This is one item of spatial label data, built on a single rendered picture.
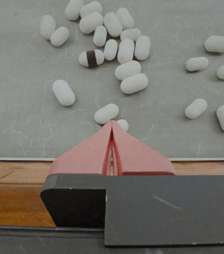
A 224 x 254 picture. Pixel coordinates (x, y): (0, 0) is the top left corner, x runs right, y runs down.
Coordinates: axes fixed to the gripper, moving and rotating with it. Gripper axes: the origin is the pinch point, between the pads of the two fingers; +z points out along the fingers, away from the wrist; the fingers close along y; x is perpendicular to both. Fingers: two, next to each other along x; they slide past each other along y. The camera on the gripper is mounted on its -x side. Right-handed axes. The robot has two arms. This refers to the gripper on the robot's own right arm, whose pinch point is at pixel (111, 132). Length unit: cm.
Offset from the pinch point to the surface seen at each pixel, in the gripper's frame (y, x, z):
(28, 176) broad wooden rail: 9.5, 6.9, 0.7
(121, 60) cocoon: -1.2, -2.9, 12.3
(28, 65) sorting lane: 12.5, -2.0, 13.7
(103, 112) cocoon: 1.0, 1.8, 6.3
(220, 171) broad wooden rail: -12.8, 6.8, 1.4
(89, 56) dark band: 3.1, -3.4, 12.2
